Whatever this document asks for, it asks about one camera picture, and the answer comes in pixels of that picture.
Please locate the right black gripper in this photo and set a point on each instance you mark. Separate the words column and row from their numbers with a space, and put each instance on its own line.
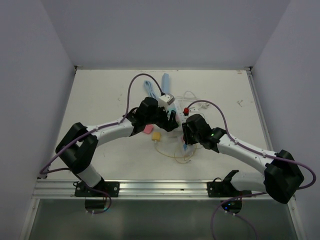
column 187, row 138

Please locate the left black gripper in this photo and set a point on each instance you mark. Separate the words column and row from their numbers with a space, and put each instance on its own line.
column 167, row 124

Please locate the white power strip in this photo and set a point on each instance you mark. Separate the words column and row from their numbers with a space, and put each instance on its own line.
column 186, row 150

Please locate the teal charger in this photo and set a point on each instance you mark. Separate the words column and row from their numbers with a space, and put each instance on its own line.
column 171, row 108

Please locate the yellow USB charger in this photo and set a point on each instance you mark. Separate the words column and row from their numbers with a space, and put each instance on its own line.
column 156, row 137

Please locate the pink plug adapter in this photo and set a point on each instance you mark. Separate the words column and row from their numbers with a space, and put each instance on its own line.
column 148, row 129

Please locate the blue power strip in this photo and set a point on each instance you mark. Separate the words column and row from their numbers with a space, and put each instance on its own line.
column 165, row 83

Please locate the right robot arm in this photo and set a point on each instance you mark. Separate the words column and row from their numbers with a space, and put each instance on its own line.
column 276, row 172

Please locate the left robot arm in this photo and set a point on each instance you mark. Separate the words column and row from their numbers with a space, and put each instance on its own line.
column 78, row 146

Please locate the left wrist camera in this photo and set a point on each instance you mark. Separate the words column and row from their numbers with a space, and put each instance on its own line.
column 165, row 100

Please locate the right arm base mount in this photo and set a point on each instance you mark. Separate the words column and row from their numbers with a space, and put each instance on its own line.
column 222, row 188

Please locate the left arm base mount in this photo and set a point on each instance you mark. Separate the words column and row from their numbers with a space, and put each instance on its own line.
column 112, row 188

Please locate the aluminium rail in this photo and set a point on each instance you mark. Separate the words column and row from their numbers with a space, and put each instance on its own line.
column 129, row 190

